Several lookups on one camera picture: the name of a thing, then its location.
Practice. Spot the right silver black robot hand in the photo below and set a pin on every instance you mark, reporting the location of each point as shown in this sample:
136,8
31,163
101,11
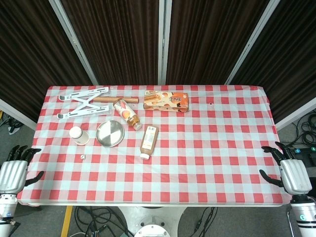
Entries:
295,175

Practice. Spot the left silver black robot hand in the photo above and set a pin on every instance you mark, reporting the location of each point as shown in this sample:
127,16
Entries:
12,175

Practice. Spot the white paper cup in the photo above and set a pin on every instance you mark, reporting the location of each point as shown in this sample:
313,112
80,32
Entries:
79,135

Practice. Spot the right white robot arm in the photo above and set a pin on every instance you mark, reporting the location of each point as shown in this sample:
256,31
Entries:
304,212

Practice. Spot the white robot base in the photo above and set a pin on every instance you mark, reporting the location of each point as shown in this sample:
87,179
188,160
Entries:
150,219

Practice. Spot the round metal plate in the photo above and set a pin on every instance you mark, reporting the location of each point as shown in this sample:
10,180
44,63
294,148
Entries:
109,134

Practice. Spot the black power strip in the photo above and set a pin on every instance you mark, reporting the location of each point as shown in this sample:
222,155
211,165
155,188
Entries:
304,151

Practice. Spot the red white checked tablecloth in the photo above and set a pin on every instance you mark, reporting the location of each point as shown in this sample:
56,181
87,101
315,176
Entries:
209,148

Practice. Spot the white folding laptop stand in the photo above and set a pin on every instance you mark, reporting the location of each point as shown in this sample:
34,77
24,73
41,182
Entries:
85,103

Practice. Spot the dark brown partition panel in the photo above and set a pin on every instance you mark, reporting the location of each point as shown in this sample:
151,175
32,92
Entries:
32,49
288,61
116,42
212,42

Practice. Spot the brown wooden rolling pin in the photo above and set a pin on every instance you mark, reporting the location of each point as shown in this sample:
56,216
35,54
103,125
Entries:
103,99

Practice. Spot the peach drink bottle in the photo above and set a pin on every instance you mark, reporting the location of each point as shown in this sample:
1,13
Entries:
126,112

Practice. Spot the brown sauce bottle white cap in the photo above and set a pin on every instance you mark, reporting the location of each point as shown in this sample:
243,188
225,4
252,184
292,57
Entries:
148,139

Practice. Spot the orange biscuit box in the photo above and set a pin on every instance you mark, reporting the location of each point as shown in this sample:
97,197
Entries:
165,101

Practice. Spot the white partition post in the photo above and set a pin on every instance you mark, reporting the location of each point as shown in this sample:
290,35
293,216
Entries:
74,42
164,42
251,42

